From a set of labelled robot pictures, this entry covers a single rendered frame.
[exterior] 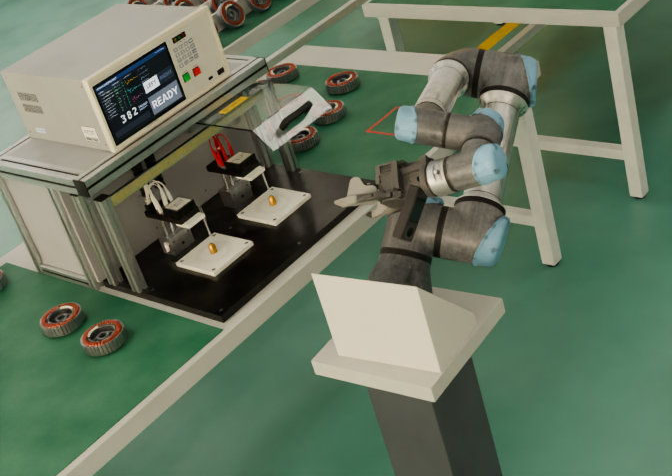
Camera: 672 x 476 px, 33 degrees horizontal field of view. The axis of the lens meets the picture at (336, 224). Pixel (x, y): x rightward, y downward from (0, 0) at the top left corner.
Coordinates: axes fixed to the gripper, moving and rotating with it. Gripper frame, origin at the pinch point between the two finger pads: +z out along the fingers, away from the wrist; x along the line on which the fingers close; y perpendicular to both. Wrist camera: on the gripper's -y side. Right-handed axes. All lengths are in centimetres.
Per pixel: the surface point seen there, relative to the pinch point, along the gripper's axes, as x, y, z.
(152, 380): 1, -27, 58
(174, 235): -25, 17, 73
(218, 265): -25, 5, 58
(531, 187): -140, 44, 19
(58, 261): -16, 15, 107
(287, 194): -49, 29, 52
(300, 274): -33, 0, 38
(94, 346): 1, -16, 77
